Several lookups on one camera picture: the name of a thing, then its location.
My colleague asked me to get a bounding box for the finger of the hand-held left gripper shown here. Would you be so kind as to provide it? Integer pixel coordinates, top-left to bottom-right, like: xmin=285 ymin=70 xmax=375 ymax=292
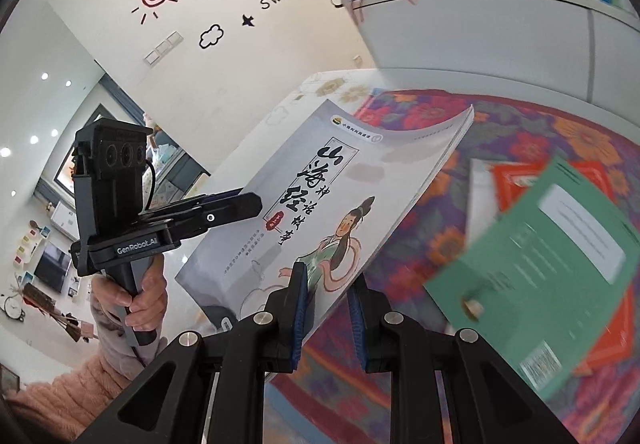
xmin=144 ymin=193 xmax=264 ymax=238
xmin=141 ymin=191 xmax=249 ymax=220

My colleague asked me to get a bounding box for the white bookshelf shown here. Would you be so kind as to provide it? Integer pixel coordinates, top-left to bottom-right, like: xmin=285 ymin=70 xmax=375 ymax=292
xmin=290 ymin=0 xmax=640 ymax=115

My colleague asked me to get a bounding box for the red cover book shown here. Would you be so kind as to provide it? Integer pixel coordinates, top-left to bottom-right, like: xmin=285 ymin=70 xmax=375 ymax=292
xmin=492 ymin=161 xmax=636 ymax=377

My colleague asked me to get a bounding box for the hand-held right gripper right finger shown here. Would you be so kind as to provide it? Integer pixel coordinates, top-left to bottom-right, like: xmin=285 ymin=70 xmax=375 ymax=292
xmin=347 ymin=273 xmax=581 ymax=444

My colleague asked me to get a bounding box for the white wall switch panel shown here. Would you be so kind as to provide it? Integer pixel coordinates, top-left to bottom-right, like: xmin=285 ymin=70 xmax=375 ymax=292
xmin=144 ymin=32 xmax=185 ymax=66

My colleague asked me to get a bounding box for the floral patterned blanket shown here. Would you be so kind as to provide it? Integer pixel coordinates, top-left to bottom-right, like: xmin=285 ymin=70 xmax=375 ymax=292
xmin=265 ymin=87 xmax=640 ymax=444

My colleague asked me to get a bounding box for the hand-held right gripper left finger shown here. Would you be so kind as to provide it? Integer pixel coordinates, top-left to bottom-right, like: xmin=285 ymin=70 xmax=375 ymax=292
xmin=102 ymin=262 xmax=310 ymax=444

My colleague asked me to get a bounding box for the white book with robed woman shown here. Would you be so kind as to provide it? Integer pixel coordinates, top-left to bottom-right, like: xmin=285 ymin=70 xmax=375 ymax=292
xmin=175 ymin=98 xmax=476 ymax=380

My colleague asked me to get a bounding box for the black television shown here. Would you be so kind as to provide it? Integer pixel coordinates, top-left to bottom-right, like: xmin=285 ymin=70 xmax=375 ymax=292
xmin=34 ymin=247 xmax=72 ymax=294

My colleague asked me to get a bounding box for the person's left forearm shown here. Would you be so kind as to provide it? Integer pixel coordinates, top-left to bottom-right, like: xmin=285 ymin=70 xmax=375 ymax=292
xmin=5 ymin=311 xmax=168 ymax=444

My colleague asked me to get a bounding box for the person's left hand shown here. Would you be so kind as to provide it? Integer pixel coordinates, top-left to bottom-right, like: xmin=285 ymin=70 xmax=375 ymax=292
xmin=90 ymin=255 xmax=169 ymax=331

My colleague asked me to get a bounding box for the teal green thin book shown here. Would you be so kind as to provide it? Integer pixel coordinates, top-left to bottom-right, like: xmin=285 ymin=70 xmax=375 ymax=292
xmin=422 ymin=155 xmax=640 ymax=400

